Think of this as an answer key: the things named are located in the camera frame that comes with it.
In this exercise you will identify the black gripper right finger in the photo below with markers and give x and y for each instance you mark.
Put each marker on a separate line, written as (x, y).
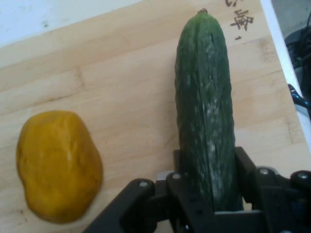
(279, 199)

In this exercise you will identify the dark green cucumber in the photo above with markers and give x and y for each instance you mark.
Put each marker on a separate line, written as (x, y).
(204, 109)

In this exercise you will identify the wooden cutting board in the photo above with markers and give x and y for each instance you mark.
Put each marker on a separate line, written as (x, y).
(121, 85)

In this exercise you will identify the yellow-brown potato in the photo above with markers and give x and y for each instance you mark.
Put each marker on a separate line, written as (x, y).
(58, 167)

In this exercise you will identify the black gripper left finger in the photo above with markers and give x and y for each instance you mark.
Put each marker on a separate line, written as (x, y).
(184, 206)

